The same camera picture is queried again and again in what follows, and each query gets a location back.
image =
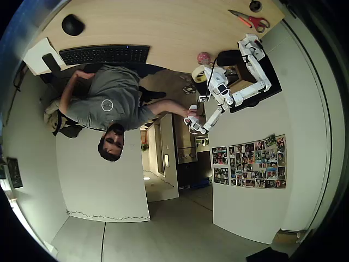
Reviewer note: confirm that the person's right hand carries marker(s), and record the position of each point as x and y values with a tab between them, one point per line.
189	112

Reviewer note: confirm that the grey t-shirt torso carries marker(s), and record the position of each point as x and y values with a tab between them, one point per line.
109	92

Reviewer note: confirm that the small square card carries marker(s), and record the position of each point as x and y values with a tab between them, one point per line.
189	89

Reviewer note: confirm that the dark framed wall picture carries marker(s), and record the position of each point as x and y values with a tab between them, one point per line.
15	172

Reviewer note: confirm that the white door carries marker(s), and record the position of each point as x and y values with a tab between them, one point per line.
169	163

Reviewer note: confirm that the blue crate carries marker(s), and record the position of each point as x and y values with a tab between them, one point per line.
200	183

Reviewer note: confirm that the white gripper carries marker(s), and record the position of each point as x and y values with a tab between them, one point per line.
212	77

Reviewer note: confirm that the white leader arm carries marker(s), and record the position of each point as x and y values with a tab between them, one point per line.
215	119

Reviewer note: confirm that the beige jacket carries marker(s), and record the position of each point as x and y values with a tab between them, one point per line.
53	114

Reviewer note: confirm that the black rounded mat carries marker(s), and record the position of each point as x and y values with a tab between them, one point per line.
229	57

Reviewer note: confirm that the black office chair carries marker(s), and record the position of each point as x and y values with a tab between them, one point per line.
68	131

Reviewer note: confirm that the person's right forearm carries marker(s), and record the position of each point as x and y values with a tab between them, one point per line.
167	106

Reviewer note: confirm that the person's left hand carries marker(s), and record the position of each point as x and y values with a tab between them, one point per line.
83	74

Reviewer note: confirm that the white paper sheet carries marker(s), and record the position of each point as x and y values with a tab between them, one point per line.
34	57

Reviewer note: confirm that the beige masking tape roll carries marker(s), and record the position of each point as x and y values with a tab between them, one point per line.
195	75

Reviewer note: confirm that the small photo collage sheet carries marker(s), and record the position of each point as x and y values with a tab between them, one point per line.
221	176
219	155

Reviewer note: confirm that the person's left forearm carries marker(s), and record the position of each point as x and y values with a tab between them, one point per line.
65	95

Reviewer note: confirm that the white follower robot arm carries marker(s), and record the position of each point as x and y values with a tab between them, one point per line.
257	71

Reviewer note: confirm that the large photo collage poster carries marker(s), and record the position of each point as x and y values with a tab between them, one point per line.
257	161

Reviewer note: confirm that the dark haired bearded head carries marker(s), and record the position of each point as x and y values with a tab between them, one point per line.
111	142

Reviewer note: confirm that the black computer mouse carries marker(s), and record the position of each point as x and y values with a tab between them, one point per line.
72	25

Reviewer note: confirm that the black phone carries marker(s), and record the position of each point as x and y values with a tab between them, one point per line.
50	62

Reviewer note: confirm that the black computer keyboard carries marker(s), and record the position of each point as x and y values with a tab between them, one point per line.
103	54

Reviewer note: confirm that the dark trousered leg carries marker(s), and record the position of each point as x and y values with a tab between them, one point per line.
152	94

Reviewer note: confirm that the wooden cabinet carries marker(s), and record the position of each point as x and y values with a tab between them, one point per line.
185	142

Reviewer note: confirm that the black side furniture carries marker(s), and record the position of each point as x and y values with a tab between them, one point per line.
261	102

